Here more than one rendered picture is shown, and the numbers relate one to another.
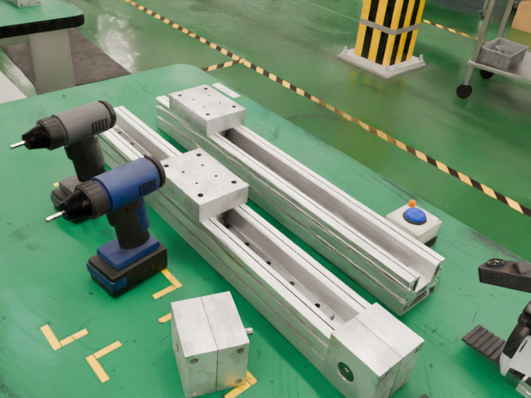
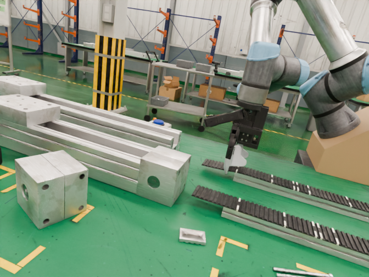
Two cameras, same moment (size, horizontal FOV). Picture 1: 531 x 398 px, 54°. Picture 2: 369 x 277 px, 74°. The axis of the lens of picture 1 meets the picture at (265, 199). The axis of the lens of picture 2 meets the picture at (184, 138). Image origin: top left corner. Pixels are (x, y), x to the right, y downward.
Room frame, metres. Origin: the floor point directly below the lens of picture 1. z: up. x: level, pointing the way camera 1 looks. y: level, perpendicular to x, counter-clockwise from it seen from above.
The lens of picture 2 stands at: (0.03, 0.07, 1.11)
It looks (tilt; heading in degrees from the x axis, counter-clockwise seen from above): 20 degrees down; 329
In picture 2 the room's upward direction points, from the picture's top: 10 degrees clockwise
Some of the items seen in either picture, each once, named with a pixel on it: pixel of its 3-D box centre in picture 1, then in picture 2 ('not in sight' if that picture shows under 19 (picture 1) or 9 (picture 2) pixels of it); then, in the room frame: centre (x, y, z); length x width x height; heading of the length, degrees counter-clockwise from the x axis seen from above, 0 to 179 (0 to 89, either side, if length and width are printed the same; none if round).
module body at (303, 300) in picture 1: (199, 208); (23, 129); (0.82, 0.13, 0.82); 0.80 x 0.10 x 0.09; 43
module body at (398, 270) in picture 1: (272, 179); (71, 117); (0.95, -0.01, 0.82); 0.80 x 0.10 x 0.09; 43
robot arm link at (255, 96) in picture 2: not in sight; (252, 94); (0.53, -0.42, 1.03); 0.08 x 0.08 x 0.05
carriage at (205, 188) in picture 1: (199, 188); (22, 113); (0.82, 0.13, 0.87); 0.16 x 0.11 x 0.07; 43
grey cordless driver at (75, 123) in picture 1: (69, 166); not in sight; (0.83, 0.38, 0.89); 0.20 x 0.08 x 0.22; 142
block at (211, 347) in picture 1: (216, 341); (58, 184); (0.50, 0.05, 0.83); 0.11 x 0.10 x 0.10; 112
